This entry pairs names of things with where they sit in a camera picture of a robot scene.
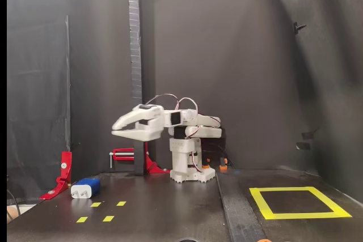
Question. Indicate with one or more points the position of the white movable gripper finger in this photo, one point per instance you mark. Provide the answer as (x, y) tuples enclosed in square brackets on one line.
[(127, 118)]

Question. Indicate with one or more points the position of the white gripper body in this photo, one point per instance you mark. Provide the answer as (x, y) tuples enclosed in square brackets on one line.
[(149, 131)]

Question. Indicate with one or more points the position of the white fixed gripper finger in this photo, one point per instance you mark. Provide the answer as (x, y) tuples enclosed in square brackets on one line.
[(124, 133)]

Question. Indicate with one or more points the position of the blue white charger block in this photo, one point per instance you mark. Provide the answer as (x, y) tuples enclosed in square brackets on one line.
[(88, 185)]

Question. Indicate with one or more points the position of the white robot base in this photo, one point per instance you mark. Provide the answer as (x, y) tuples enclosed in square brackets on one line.
[(208, 175)]

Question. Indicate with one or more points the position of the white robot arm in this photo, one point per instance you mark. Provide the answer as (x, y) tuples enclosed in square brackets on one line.
[(181, 151)]

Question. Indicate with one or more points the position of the red screw clamp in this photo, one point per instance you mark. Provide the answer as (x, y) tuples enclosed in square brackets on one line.
[(153, 167)]

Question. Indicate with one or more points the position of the small yellow tape marker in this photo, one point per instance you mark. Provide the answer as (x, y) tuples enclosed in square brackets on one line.
[(96, 204), (121, 203), (108, 218), (82, 219)]

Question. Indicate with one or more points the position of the black flat strip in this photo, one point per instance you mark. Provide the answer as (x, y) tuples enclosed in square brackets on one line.
[(241, 219)]

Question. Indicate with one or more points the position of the black tape piece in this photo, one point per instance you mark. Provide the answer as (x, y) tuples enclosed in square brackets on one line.
[(303, 146), (309, 134)]

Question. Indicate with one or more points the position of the yellow tape square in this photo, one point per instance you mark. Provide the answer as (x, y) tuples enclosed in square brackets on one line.
[(297, 216)]

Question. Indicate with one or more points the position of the black clip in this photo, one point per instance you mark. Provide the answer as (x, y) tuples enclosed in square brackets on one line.
[(297, 26)]

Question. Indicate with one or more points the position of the black vertical post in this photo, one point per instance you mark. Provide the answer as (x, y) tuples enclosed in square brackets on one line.
[(136, 55)]

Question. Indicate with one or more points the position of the red metal bracket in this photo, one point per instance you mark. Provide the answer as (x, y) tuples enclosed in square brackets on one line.
[(66, 165)]

